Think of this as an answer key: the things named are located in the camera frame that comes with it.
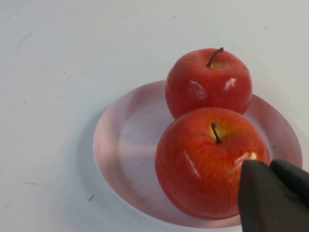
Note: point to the pink round plate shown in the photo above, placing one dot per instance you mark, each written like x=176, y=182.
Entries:
x=135, y=149

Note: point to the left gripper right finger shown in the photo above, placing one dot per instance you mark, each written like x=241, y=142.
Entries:
x=294, y=181

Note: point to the red plastic apple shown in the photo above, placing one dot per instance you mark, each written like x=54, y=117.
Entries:
x=207, y=91
x=198, y=174

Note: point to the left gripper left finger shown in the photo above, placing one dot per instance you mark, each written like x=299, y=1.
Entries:
x=263, y=203

